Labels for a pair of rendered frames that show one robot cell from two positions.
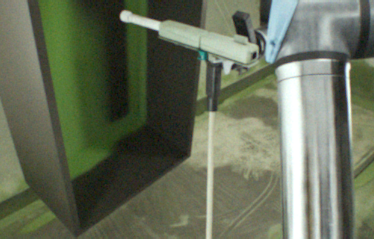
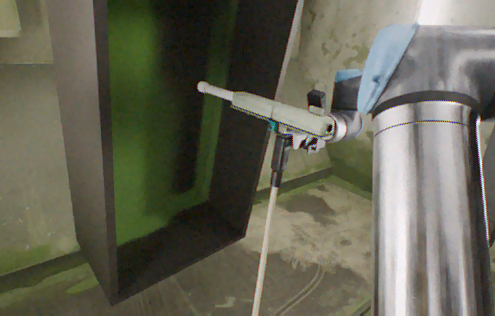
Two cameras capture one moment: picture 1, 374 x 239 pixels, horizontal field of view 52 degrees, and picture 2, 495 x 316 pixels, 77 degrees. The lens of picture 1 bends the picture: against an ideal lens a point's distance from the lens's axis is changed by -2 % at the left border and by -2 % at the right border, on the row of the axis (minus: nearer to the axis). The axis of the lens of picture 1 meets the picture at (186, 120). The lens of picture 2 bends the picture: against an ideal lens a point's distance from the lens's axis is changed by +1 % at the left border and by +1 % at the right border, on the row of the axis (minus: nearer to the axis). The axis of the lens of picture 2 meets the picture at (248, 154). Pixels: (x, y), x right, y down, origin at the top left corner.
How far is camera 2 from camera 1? 0.26 m
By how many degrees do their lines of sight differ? 11
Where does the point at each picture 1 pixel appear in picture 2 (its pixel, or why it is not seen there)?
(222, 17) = not seen: hidden behind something
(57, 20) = (137, 83)
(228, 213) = (273, 301)
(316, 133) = (439, 202)
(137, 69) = (207, 148)
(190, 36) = (263, 105)
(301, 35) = (418, 71)
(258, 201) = (304, 293)
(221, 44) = (295, 113)
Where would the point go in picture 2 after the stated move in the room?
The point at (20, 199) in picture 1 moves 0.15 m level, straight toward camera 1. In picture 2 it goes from (74, 258) to (75, 275)
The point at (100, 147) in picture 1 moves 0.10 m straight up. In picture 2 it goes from (160, 216) to (159, 197)
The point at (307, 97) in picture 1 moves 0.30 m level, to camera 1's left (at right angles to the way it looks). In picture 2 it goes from (426, 151) to (136, 138)
